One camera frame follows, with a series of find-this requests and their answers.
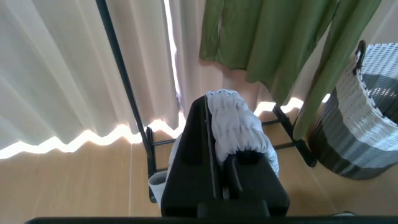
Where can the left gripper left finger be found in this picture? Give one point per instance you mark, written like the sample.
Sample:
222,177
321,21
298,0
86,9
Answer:
189,174

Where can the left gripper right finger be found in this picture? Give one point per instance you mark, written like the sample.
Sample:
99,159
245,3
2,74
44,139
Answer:
258,183

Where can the pale grey shorts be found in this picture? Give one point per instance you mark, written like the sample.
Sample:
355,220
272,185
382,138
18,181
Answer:
236,124

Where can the green long-sleeved shirt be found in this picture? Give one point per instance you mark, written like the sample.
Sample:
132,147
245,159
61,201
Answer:
267,37

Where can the black clothes rack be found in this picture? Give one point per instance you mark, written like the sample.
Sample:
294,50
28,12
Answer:
118,62

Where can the beige curtain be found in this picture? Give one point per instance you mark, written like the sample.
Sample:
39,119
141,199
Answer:
62,68

